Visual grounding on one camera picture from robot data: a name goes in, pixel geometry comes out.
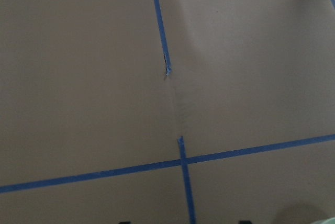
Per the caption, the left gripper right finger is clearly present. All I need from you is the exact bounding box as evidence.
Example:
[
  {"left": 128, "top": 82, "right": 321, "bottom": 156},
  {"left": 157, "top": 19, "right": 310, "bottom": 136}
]
[{"left": 238, "top": 220, "right": 252, "bottom": 224}]

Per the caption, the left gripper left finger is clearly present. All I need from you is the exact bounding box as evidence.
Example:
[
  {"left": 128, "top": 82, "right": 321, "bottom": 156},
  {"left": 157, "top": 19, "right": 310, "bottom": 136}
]
[{"left": 118, "top": 221, "right": 131, "bottom": 224}]

